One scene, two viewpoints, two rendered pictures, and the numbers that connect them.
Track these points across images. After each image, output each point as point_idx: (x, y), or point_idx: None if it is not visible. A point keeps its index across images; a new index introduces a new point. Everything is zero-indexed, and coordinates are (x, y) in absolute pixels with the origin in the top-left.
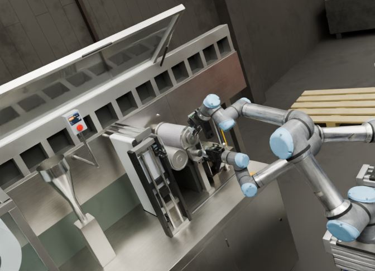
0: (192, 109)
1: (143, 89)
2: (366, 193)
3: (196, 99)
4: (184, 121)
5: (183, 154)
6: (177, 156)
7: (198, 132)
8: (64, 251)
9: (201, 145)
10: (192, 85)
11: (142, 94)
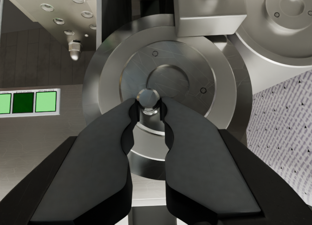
0: (36, 124)
1: (141, 221)
2: None
3: (12, 143)
4: (76, 106)
5: (253, 21)
6: (296, 32)
7: (130, 127)
8: None
9: (97, 3)
10: (6, 184)
11: (150, 210)
